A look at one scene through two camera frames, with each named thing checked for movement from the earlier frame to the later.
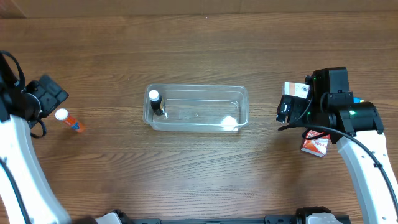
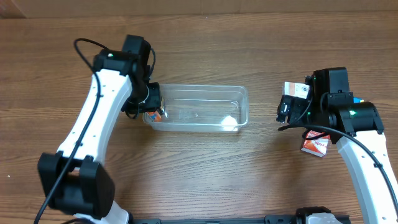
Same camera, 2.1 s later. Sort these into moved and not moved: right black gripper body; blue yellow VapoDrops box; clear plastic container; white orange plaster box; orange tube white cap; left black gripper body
Moved: orange tube white cap; left black gripper body
Not moved: right black gripper body; clear plastic container; white orange plaster box; blue yellow VapoDrops box
